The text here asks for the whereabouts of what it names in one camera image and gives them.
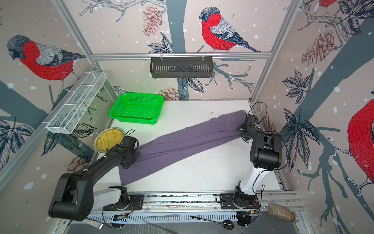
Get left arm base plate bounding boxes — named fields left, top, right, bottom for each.
left=103, top=195, right=144, bottom=212

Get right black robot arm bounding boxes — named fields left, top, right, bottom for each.
left=234, top=114, right=282, bottom=209

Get brown filled plastic bottle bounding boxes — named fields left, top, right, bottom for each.
left=268, top=203, right=298, bottom=223

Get round woven bamboo tray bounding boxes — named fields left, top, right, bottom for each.
left=93, top=127, right=125, bottom=153

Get aluminium mounting rail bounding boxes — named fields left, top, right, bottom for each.
left=63, top=191, right=304, bottom=213

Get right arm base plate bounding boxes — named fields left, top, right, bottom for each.
left=219, top=194, right=260, bottom=210

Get black hanging plastic basket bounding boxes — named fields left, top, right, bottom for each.
left=150, top=57, right=213, bottom=79

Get purple trousers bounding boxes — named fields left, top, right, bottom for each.
left=119, top=110, right=247, bottom=186

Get green plastic basket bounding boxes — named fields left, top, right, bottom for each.
left=109, top=93, right=165, bottom=125

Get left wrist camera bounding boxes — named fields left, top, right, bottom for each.
left=120, top=136, right=139, bottom=150

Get black long spoon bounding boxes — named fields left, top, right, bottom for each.
left=190, top=215, right=234, bottom=230

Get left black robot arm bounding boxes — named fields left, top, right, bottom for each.
left=48, top=146, right=137, bottom=221

